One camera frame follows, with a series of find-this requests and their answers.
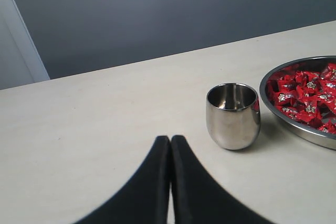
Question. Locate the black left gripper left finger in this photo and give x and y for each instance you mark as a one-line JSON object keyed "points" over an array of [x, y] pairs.
{"points": [[145, 196]]}

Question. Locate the pile of red wrapped candies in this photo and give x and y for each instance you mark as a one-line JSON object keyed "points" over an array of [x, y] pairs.
{"points": [[305, 95]]}

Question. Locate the stainless steel plate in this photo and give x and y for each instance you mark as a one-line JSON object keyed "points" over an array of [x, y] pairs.
{"points": [[307, 133]]}

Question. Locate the stainless steel cup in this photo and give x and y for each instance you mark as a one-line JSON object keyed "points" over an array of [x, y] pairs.
{"points": [[233, 115]]}

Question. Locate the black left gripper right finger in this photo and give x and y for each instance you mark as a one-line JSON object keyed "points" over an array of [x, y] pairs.
{"points": [[198, 197]]}

